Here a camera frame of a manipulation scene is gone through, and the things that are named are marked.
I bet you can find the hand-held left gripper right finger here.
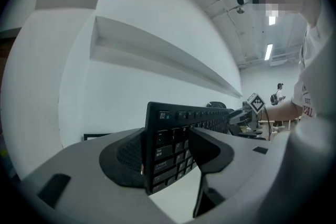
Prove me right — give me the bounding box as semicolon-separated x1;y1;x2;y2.
187;127;299;224

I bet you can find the black keyboard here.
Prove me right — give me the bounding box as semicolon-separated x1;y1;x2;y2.
143;101;236;196

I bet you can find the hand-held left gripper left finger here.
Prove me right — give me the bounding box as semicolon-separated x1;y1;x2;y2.
21;127;169;224

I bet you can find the wooden table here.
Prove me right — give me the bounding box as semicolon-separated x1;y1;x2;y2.
257;118;292;131

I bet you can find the black office chair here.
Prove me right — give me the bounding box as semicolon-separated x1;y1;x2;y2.
237;130;267;141

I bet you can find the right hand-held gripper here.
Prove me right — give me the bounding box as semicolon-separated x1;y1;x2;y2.
227;92;267;126

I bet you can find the person's white printed t-shirt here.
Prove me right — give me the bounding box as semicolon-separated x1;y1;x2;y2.
290;14;335;124

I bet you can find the black round object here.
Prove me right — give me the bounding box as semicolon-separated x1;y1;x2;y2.
206;101;227;109

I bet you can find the person's right forearm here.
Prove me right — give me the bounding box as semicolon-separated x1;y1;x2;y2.
264;100;303;122

